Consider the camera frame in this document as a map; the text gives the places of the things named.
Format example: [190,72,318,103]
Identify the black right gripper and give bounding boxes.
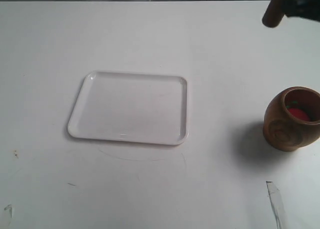
[282,0,320,21]

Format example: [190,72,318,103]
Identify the brown wooden pestle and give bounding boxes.
[261,0,285,28]

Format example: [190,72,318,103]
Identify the red object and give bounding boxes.
[288,107,311,122]

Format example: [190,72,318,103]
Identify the round wooden jar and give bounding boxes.
[263,86,320,152]

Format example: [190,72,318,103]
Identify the white plastic tray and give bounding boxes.
[67,71,188,146]

